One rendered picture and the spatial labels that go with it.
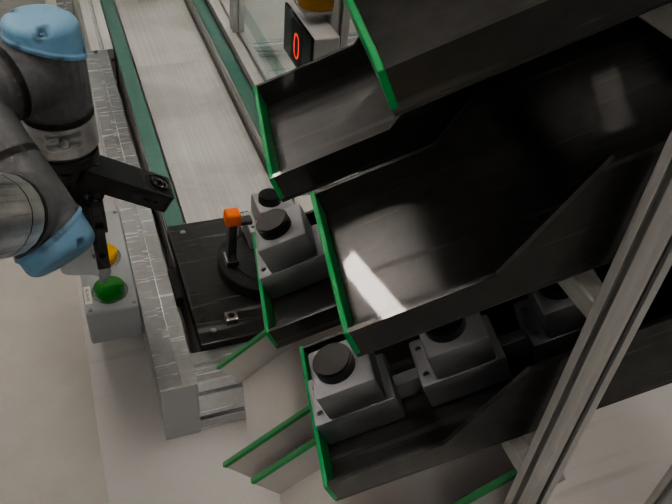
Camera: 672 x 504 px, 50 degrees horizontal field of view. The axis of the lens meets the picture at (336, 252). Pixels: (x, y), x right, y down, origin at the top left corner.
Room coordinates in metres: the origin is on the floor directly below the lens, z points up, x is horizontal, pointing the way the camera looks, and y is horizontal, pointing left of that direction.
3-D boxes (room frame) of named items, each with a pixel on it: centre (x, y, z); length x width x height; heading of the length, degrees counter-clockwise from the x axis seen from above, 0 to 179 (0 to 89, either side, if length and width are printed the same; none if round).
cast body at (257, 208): (0.75, 0.08, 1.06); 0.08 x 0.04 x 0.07; 114
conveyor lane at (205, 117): (1.03, 0.19, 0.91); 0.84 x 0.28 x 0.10; 24
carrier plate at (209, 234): (0.75, 0.09, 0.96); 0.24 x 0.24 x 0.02; 24
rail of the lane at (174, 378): (0.94, 0.35, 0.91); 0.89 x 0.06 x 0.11; 24
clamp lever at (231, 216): (0.73, 0.13, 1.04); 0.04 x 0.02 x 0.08; 114
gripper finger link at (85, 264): (0.65, 0.31, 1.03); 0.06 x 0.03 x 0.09; 114
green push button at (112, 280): (0.68, 0.30, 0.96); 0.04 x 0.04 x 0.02
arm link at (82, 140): (0.67, 0.31, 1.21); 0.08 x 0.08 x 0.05
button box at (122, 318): (0.74, 0.32, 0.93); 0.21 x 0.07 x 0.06; 24
